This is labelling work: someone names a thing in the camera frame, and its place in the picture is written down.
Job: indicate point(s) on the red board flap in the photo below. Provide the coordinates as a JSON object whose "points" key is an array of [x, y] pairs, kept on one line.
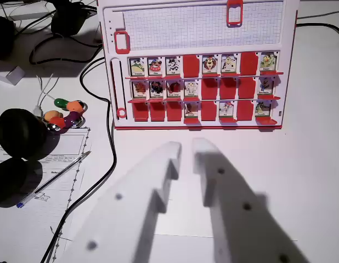
{"points": [[193, 121]]}

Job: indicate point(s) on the clear ballpoint pen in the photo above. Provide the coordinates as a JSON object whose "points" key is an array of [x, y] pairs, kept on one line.
{"points": [[54, 178]]}

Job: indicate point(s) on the printed paper sheet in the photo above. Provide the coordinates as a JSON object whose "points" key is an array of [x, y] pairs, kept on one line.
{"points": [[27, 224]]}

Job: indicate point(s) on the colourful bead toy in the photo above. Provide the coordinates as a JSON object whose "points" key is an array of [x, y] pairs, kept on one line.
{"points": [[72, 115]]}

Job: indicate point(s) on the black headphones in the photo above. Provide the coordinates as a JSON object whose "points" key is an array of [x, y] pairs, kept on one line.
{"points": [[21, 134]]}

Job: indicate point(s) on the small white box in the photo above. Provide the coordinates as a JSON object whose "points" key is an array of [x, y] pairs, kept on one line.
{"points": [[13, 75]]}

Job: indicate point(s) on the red and white game board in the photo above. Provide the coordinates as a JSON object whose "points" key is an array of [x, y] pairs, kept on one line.
{"points": [[202, 33]]}

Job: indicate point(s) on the black power adapter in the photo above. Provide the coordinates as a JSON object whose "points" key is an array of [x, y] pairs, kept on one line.
{"points": [[66, 19]]}

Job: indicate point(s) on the black rounded object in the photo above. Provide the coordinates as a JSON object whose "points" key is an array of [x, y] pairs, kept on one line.
{"points": [[2, 38]]}

